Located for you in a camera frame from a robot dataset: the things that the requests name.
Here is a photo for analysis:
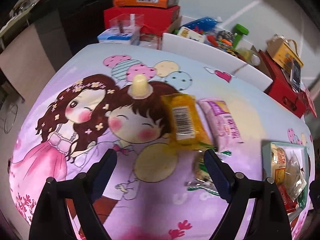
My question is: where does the clear packet round bun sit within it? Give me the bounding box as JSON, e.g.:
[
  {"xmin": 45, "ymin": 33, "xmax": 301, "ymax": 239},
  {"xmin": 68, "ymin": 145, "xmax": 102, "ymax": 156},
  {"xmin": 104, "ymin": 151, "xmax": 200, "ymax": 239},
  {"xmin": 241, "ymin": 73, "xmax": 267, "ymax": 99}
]
[{"xmin": 284, "ymin": 151, "xmax": 306, "ymax": 200}]

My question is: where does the green cow snack packet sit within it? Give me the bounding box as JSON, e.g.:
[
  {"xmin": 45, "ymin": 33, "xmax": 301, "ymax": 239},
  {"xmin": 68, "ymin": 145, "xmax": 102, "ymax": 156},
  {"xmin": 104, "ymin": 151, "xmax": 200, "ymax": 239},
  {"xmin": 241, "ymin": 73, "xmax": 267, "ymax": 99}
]
[{"xmin": 184, "ymin": 150, "xmax": 219, "ymax": 196}]

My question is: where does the pink snack packet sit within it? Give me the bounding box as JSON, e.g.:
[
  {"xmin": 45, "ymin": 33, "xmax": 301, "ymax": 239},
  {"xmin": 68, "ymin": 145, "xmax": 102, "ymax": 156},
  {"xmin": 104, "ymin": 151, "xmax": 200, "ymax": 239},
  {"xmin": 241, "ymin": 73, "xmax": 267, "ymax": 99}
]
[{"xmin": 197, "ymin": 98, "xmax": 244, "ymax": 153}]

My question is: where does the yellow cream snack packet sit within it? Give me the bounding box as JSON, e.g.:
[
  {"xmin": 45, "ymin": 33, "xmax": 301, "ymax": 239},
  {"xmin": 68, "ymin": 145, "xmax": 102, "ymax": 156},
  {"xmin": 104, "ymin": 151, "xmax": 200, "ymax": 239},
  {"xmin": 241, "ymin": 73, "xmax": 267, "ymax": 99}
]
[{"xmin": 271, "ymin": 144, "xmax": 286, "ymax": 185}]

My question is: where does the white tray with teal rim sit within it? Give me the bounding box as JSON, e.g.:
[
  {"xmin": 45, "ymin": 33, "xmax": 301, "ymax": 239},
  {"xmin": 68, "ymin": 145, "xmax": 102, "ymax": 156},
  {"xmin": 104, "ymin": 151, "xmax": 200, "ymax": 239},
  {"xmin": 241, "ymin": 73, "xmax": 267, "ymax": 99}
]
[{"xmin": 261, "ymin": 141, "xmax": 310, "ymax": 221}]

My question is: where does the red Rosekiss snack packet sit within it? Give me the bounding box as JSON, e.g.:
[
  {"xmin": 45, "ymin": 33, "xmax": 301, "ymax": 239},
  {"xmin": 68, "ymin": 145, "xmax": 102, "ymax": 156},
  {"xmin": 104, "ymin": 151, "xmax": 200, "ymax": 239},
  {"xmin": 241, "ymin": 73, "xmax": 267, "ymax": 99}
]
[{"xmin": 278, "ymin": 184, "xmax": 299, "ymax": 213}]

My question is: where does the dark green snack packet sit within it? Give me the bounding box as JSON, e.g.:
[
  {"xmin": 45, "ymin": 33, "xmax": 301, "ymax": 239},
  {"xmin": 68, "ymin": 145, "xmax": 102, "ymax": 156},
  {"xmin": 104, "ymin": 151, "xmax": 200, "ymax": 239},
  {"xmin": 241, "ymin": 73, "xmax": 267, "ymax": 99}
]
[{"xmin": 298, "ymin": 186, "xmax": 308, "ymax": 210}]

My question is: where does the yellow transparent cake packet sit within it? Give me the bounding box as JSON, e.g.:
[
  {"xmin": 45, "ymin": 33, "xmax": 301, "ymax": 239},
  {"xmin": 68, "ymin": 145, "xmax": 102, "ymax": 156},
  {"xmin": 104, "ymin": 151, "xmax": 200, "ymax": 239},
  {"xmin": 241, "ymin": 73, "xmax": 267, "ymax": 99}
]
[{"xmin": 161, "ymin": 93, "xmax": 213, "ymax": 151}]

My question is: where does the cartoon printed tablecloth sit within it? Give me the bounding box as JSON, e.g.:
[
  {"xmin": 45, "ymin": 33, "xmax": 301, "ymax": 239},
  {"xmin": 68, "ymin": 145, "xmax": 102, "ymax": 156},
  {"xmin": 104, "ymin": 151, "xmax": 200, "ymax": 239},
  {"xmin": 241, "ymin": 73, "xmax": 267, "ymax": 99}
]
[{"xmin": 9, "ymin": 43, "xmax": 315, "ymax": 239}]

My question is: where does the red gift box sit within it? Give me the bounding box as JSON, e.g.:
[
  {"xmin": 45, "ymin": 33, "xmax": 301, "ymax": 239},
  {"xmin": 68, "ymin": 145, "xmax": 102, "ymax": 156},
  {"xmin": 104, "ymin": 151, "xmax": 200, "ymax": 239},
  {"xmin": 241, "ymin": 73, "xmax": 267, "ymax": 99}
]
[{"xmin": 258, "ymin": 50, "xmax": 306, "ymax": 118}]

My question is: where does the cream jelly cup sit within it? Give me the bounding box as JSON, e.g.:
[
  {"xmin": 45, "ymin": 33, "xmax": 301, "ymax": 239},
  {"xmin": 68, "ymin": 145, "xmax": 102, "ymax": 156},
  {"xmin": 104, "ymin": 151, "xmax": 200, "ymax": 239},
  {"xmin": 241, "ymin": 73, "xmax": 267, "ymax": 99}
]
[{"xmin": 127, "ymin": 74, "xmax": 153, "ymax": 100}]

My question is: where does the red patterned lid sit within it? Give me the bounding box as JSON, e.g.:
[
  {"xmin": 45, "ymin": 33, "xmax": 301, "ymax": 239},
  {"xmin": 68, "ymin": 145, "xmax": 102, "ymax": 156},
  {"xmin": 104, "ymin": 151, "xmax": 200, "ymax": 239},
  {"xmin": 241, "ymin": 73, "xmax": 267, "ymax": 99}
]
[{"xmin": 300, "ymin": 83, "xmax": 317, "ymax": 118}]

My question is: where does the white cardboard box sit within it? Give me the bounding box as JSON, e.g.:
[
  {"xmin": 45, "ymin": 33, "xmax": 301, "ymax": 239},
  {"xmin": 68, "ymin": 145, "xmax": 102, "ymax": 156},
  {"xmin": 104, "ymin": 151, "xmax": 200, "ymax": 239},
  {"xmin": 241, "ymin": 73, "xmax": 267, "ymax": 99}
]
[{"xmin": 162, "ymin": 28, "xmax": 272, "ymax": 91}]

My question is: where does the black smartphone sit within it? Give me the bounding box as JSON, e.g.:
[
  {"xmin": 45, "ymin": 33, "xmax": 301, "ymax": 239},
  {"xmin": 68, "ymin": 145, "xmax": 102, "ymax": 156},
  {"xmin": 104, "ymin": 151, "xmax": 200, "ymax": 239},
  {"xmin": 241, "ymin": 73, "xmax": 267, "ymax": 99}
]
[{"xmin": 290, "ymin": 59, "xmax": 301, "ymax": 93}]

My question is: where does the round clear tape roll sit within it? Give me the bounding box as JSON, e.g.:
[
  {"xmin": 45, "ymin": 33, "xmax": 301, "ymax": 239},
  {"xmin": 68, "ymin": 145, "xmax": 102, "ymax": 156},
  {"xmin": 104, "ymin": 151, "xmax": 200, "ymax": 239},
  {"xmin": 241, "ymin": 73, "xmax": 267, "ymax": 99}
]
[{"xmin": 238, "ymin": 48, "xmax": 261, "ymax": 66}]

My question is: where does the blue white tissue pack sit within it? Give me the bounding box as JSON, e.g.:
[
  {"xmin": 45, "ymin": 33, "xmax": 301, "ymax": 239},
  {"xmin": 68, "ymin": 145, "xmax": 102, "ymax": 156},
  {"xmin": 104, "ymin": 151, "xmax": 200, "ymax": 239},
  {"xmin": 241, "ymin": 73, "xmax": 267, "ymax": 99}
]
[{"xmin": 97, "ymin": 27, "xmax": 140, "ymax": 46}]

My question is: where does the green dumbbell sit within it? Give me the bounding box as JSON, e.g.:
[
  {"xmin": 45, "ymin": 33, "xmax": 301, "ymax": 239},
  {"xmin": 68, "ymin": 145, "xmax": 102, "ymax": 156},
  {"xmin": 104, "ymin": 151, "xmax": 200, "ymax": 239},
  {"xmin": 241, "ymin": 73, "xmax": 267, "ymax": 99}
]
[{"xmin": 233, "ymin": 23, "xmax": 249, "ymax": 49}]

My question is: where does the blue bottle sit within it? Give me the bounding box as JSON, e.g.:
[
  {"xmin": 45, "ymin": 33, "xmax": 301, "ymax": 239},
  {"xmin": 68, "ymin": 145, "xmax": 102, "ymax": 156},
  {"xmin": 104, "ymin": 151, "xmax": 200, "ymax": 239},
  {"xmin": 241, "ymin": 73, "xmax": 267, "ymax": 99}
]
[{"xmin": 182, "ymin": 17, "xmax": 219, "ymax": 34}]

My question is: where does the clear plastic container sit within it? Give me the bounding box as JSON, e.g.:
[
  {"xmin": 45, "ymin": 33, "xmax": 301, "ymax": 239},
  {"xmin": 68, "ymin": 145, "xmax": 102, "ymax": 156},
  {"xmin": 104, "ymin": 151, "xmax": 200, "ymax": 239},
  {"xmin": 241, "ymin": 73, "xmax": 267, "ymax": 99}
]
[{"xmin": 109, "ymin": 14, "xmax": 144, "ymax": 33}]

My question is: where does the red box under orange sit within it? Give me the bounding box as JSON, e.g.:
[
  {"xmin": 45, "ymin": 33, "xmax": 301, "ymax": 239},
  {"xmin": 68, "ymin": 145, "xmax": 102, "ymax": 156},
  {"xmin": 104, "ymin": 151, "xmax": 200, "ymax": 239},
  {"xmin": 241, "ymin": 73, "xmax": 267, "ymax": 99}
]
[{"xmin": 103, "ymin": 5, "xmax": 180, "ymax": 36}]

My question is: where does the yellow carton with handle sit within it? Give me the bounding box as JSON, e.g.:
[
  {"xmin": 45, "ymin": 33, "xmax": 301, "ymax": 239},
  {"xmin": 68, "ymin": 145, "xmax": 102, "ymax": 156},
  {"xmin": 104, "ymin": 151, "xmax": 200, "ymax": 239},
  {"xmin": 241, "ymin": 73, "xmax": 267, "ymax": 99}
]
[{"xmin": 266, "ymin": 34, "xmax": 304, "ymax": 73}]

